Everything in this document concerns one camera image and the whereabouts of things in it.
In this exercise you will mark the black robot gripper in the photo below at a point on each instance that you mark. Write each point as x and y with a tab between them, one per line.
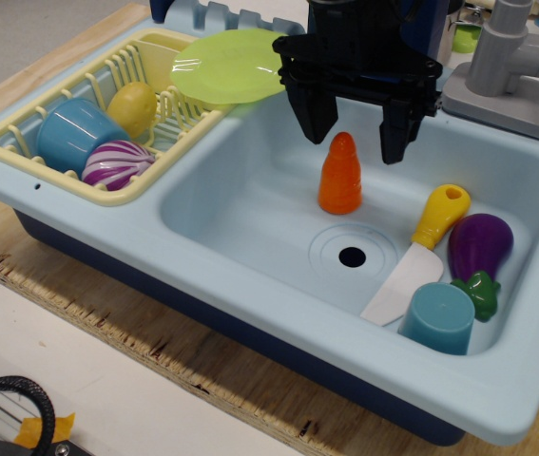
354	50

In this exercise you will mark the orange toy carrot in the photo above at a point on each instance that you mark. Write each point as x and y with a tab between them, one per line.
340	189

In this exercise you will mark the light green plastic plate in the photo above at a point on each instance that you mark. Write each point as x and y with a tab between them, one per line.
232	67

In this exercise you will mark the dark blue plastic box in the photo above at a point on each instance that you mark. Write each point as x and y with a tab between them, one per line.
423	31

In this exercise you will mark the green object in background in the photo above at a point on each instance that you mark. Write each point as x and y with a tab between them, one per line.
465	39

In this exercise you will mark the grey toy faucet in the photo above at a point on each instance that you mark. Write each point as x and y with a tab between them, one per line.
500	85

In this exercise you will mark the purple toy eggplant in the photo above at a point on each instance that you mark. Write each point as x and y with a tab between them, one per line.
478	246

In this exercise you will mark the light blue toy sink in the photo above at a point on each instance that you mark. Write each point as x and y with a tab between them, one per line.
232	235

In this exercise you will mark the blue cup in sink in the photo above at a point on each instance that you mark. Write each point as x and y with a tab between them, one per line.
440	317

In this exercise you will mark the yellow toy potato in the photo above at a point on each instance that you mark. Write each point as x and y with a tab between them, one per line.
133	108

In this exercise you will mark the cream yellow dish rack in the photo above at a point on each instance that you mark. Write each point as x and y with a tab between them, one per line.
143	56

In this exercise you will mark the purple white toy onion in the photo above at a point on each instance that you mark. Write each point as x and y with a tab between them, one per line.
114	163

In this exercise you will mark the blue cup in rack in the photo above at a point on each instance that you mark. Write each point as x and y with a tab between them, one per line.
71	131

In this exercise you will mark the wooden board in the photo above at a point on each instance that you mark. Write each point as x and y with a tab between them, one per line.
143	379

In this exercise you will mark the yellow handled toy knife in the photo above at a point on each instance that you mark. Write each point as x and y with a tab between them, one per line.
444	207

